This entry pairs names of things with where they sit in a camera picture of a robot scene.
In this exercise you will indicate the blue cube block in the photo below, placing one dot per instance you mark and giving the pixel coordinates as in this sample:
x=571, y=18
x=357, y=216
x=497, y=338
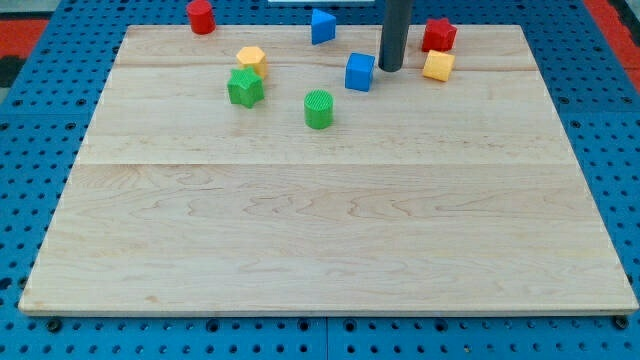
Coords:
x=359, y=72

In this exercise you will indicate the green star block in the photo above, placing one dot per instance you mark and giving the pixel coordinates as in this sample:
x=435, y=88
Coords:
x=245, y=87

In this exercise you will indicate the yellow cube block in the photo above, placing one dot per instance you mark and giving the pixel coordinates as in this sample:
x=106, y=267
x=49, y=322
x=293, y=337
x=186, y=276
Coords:
x=438, y=65

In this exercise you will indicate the red star block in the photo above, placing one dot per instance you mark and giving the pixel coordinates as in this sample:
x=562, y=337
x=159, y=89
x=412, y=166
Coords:
x=439, y=35

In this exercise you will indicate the green cylinder block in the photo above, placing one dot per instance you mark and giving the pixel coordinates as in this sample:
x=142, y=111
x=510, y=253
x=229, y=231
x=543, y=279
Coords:
x=318, y=109

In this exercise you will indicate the light wooden board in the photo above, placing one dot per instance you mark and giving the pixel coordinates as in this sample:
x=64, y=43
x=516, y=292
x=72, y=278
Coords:
x=422, y=198

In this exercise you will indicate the yellow hexagon block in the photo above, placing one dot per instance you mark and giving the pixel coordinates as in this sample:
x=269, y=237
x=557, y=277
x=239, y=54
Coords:
x=253, y=57

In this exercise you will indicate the blue triangle block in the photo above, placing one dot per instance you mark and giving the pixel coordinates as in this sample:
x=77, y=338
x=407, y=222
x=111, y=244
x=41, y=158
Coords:
x=323, y=27

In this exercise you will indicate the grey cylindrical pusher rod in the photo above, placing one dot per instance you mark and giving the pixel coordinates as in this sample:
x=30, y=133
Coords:
x=395, y=26

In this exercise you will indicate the red cylinder block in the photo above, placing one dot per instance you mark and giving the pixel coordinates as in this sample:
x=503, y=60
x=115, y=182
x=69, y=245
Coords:
x=201, y=17

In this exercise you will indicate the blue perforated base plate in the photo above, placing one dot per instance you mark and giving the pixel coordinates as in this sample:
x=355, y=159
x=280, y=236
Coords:
x=46, y=112

